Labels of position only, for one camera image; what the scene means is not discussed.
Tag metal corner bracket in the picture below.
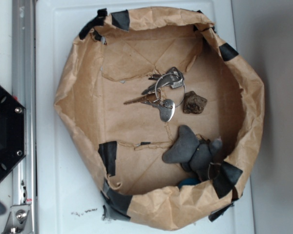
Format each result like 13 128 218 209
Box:
2 205 33 234

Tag silver key bunch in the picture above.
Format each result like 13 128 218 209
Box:
124 67 186 122

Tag grey plush elephant toy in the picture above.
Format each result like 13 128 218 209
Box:
162 125 223 182

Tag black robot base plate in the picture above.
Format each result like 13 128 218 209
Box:
0 86 26 183

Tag brown rock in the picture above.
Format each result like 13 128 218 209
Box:
183 91 208 114

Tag aluminium rail frame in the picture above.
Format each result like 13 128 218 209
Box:
12 0 39 234

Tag brown paper bag bin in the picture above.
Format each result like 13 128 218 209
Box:
54 7 265 230

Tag blue ball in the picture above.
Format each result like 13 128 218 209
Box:
177 178 201 189

